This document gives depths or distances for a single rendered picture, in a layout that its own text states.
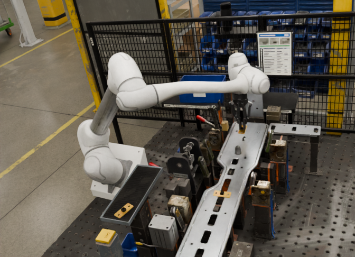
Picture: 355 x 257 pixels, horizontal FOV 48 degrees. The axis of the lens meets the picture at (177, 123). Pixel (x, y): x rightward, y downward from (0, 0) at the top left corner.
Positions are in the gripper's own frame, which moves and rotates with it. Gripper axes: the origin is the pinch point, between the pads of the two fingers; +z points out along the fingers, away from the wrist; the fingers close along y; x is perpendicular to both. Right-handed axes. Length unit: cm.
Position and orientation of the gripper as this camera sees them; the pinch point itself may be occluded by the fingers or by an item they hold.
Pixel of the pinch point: (242, 123)
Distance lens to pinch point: 224.0
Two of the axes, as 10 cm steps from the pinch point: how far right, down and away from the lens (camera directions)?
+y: 9.3, 0.6, -3.7
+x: 3.5, -5.3, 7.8
